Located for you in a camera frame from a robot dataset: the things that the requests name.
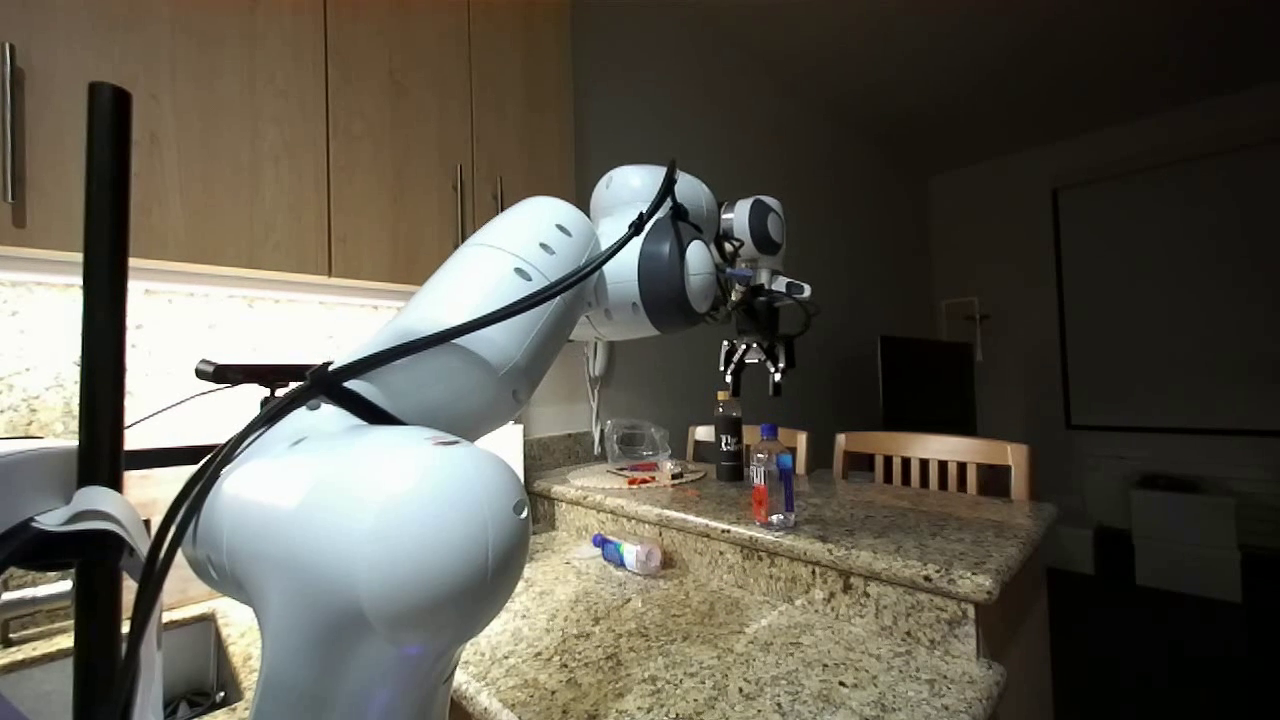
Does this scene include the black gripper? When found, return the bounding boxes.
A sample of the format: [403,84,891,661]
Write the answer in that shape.
[721,297,793,396]

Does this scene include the clear bottle with blue cap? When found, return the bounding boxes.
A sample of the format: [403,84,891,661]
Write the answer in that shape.
[749,424,795,526]

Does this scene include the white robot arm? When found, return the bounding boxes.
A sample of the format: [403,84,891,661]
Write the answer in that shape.
[184,165,788,720]

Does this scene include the dark bottle on counter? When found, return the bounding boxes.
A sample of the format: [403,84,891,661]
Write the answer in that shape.
[718,389,746,480]

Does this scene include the lying white blue bottle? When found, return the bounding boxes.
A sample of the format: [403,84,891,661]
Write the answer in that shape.
[594,533,666,577]

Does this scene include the clear plastic container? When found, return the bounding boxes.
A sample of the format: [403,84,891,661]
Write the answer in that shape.
[603,418,671,467]

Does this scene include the dark monitor screen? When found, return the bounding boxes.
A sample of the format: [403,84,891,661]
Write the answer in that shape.
[875,335,976,436]

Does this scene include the white box in background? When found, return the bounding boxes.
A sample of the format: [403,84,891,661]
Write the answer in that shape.
[1131,488,1245,604]

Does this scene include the black vertical pole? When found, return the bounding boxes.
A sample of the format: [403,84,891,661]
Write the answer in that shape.
[71,79,132,720]

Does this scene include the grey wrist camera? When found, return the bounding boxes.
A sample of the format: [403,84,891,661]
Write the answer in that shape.
[749,274,814,302]

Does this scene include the large wall whiteboard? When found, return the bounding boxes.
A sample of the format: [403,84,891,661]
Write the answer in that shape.
[1051,143,1280,436]

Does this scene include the wooden wall cabinets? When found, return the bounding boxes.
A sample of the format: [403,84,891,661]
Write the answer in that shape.
[0,0,575,285]

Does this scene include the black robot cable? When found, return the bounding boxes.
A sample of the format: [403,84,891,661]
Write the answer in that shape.
[103,161,686,720]

